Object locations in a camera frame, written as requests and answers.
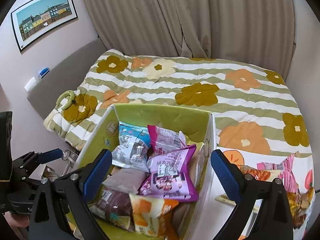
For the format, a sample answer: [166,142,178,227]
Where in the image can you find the white grey snack packet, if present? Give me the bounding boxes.
[111,141,150,173]

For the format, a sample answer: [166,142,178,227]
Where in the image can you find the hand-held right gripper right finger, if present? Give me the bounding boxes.
[211,149,294,240]

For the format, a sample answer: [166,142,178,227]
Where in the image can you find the person's left hand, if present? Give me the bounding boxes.
[4,212,31,228]

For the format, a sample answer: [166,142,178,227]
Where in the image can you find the translucent pale snack packet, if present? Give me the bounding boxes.
[102,168,148,194]

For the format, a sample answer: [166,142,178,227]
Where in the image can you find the grey headboard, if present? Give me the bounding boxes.
[27,39,108,120]

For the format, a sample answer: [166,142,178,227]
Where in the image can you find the white wall switch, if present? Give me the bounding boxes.
[24,77,37,92]

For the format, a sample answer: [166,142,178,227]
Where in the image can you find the dark brown snack packet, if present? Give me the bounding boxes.
[89,189,135,232]

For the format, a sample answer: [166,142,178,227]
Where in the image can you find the gold snack packet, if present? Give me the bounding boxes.
[286,187,315,228]

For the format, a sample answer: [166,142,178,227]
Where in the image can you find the light blue snack packet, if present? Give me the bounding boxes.
[118,121,152,150]

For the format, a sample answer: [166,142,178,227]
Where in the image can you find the white orange printed paper sheet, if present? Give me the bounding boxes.
[212,147,315,240]

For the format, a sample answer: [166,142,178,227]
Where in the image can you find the floral striped blanket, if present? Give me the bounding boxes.
[44,49,313,158]

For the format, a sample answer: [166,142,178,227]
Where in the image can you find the green plush ring toy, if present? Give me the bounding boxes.
[57,90,76,110]

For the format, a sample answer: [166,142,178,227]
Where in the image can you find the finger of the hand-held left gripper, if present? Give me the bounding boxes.
[12,148,63,173]
[22,174,42,190]

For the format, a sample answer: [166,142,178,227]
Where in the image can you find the cream orange snack packet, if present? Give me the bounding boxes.
[129,194,179,239]

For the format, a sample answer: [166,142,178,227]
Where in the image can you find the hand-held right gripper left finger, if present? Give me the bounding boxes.
[27,149,113,240]

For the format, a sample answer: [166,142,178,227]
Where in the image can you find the pink translucent snack packet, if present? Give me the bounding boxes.
[147,124,187,155]

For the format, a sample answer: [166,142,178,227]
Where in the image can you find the pink striped snack packet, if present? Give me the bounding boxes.
[257,154,299,193]

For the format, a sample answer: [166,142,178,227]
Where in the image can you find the framed houses picture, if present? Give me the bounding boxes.
[11,0,77,53]

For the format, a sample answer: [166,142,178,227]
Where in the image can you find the beige curtain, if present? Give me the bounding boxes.
[77,0,296,61]

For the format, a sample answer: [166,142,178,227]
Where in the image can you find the magenta cartoon snack packet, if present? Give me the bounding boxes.
[138,171,199,202]

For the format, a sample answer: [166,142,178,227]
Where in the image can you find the green cardboard box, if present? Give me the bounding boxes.
[66,103,220,240]

